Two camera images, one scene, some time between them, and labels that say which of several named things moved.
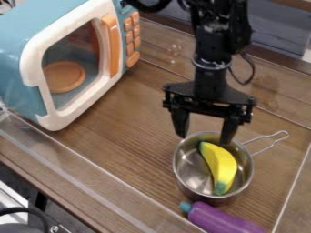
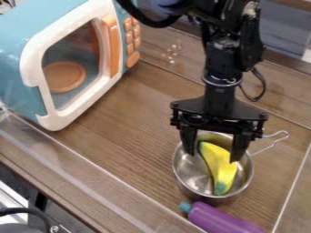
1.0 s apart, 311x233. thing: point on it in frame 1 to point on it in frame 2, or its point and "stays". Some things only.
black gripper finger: [180, 116] to [188, 137]
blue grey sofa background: [280, 26] stays
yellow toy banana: [221, 167] stays
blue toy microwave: [65, 50] stays
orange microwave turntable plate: [64, 75] stays
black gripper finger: [228, 129] to [240, 143]
